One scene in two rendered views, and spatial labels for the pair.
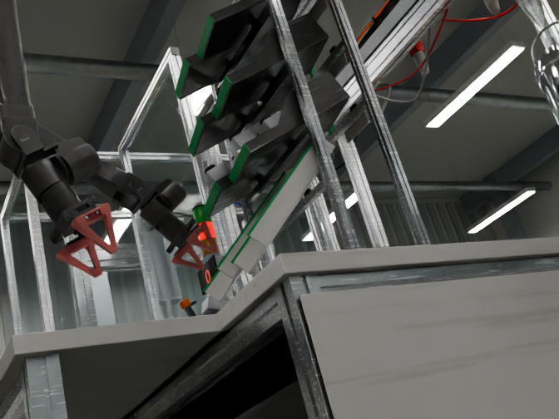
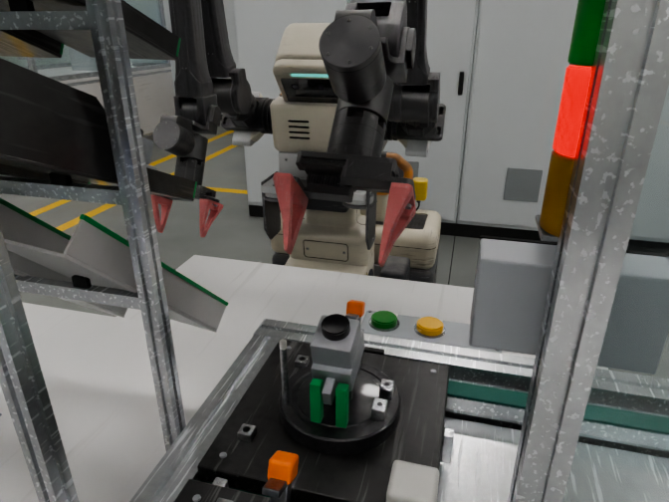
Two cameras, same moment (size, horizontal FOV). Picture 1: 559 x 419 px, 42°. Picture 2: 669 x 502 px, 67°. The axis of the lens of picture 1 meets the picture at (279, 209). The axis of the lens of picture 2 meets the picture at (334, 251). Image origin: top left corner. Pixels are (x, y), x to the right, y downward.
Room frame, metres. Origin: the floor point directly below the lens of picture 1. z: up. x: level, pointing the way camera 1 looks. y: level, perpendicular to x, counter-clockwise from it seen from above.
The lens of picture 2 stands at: (2.04, -0.10, 1.38)
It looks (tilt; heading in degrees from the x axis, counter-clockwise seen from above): 24 degrees down; 139
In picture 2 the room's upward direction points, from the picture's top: straight up
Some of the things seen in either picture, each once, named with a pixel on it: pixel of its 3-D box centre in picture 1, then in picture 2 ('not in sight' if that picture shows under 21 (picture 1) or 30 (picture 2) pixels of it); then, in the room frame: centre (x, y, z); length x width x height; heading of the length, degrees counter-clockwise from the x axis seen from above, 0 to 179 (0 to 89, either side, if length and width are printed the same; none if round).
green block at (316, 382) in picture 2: not in sight; (317, 400); (1.70, 0.17, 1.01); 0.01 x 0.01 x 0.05; 33
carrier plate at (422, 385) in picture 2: not in sight; (339, 414); (1.69, 0.21, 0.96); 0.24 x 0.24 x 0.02; 33
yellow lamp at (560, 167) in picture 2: (210, 248); (587, 192); (1.92, 0.22, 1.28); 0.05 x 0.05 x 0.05
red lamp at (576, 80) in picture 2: (206, 233); (604, 111); (1.92, 0.22, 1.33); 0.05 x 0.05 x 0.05
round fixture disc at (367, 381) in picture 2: not in sight; (339, 401); (1.69, 0.21, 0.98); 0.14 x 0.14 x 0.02
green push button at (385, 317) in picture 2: not in sight; (383, 322); (1.59, 0.40, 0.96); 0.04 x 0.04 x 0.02
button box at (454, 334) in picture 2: not in sight; (428, 346); (1.64, 0.44, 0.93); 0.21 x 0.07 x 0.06; 33
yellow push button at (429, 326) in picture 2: not in sight; (429, 328); (1.64, 0.44, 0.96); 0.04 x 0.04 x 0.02
